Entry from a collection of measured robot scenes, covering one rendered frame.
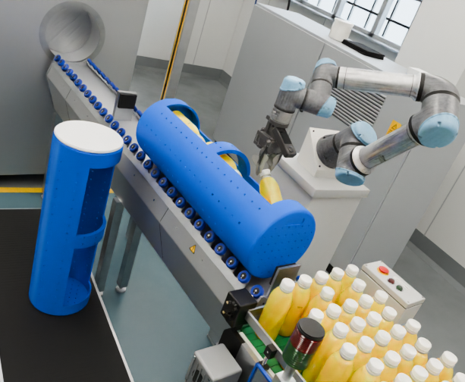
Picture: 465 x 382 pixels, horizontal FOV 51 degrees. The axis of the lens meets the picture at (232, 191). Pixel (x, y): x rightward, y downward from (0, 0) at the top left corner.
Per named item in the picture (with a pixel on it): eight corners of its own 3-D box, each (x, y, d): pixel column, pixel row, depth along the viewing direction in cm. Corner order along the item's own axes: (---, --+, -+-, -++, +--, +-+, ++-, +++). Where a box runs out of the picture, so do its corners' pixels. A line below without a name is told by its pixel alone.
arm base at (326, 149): (341, 139, 219) (357, 131, 210) (344, 171, 214) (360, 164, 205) (315, 133, 211) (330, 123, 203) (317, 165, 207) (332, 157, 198)
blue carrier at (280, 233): (182, 155, 235) (200, 101, 223) (296, 273, 178) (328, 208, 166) (128, 154, 217) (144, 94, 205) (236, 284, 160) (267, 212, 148)
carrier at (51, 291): (21, 311, 227) (84, 320, 234) (45, 144, 188) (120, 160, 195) (36, 272, 251) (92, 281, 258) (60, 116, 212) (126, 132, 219)
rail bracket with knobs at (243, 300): (240, 310, 159) (250, 286, 154) (252, 326, 154) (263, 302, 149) (215, 316, 153) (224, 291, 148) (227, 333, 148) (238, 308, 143)
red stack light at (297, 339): (304, 329, 111) (310, 317, 110) (322, 350, 107) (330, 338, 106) (284, 336, 108) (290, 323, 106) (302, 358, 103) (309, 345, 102)
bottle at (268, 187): (275, 223, 167) (262, 173, 172) (265, 229, 173) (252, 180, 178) (292, 221, 171) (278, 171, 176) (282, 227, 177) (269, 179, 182)
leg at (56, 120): (48, 195, 340) (61, 111, 312) (51, 199, 336) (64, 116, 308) (39, 195, 336) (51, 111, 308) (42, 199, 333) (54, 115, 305)
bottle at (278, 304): (280, 334, 153) (301, 289, 145) (268, 345, 148) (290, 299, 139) (262, 320, 156) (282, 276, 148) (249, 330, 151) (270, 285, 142)
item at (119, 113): (129, 119, 258) (135, 91, 251) (132, 122, 255) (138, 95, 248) (111, 118, 252) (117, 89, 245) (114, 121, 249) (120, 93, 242)
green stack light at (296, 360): (296, 345, 114) (304, 330, 112) (314, 366, 110) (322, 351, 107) (276, 352, 110) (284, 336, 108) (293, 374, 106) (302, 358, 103)
